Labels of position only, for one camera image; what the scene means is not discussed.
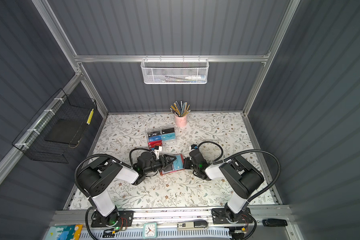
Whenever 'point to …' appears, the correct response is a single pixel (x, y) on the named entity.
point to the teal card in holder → (177, 163)
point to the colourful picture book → (72, 232)
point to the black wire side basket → (49, 136)
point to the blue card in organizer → (152, 138)
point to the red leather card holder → (183, 161)
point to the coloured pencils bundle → (180, 109)
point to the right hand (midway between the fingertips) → (185, 161)
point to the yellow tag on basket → (89, 118)
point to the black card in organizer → (154, 133)
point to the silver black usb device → (196, 225)
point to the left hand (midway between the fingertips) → (176, 160)
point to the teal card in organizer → (168, 136)
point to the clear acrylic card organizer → (165, 130)
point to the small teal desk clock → (150, 230)
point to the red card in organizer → (152, 144)
